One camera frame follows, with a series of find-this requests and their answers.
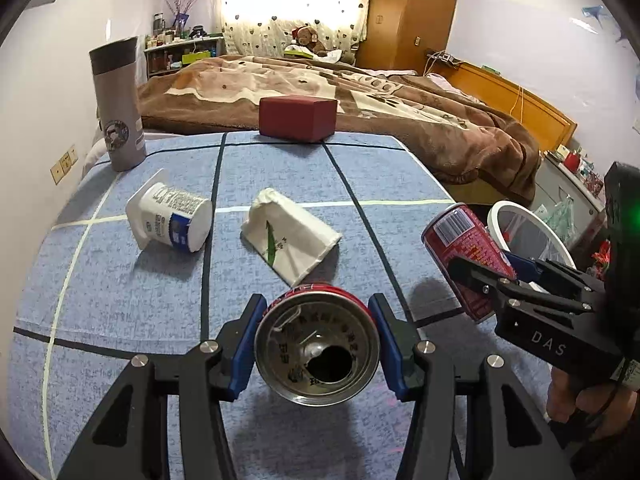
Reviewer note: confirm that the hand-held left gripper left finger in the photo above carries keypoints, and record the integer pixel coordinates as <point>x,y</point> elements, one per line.
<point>245,355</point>

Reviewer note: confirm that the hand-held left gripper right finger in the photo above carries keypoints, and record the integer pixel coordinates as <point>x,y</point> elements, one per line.
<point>392,355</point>

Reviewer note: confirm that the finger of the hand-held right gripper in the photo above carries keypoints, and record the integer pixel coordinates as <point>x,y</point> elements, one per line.
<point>475,277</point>
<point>525,269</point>

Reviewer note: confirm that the dark red drink can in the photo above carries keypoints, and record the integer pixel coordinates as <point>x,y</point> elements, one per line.
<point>460,235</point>

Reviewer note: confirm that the white rim trash bin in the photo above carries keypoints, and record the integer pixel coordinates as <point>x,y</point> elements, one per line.
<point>494,220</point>

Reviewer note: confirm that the red cartoon face can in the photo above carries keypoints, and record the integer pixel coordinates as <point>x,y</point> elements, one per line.
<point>300,320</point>

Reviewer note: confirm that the person's right hand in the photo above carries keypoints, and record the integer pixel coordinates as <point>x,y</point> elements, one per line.
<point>590,410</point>

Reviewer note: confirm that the translucent plastic bag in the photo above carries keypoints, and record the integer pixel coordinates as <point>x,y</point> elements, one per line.
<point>557,220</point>

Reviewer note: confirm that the grey bedside cabinet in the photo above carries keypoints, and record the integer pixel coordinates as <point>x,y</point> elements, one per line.
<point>560,185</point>

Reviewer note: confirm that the red cup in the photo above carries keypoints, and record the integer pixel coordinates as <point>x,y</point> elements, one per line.
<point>572,161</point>

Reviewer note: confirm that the crumpled white paper cup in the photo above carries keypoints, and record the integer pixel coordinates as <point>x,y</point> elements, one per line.
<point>290,235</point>

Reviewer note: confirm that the blue checked tablecloth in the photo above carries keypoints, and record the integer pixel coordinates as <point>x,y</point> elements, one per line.
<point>125,300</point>

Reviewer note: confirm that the white yogurt cup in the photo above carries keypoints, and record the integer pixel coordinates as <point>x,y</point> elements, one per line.
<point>170,215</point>

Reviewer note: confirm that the brown plush blanket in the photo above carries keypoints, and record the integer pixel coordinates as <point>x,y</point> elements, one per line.
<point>425,125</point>

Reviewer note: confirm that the wooden bed headboard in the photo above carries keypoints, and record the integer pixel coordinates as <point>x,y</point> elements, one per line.
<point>520,105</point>

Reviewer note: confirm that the dark red box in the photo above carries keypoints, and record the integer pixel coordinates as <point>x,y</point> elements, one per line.
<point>290,117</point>

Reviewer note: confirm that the wooden wardrobe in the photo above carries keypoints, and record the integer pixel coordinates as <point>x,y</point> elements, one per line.
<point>410,10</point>

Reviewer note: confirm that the grey thermos bottle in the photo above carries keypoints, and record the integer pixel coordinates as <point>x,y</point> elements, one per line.
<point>120,105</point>

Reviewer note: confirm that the green white book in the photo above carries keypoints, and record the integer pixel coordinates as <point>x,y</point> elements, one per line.
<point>296,51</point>

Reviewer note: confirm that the brown teddy bear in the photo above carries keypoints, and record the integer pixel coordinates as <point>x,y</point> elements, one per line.
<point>310,40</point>

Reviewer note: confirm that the cluttered white shelf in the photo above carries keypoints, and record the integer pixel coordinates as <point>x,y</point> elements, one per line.
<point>180,55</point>

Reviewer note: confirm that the purple branch flowers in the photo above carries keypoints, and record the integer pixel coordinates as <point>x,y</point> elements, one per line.
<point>182,0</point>

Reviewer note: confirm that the yellow wall socket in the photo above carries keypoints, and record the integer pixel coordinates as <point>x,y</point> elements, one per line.
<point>64,164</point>

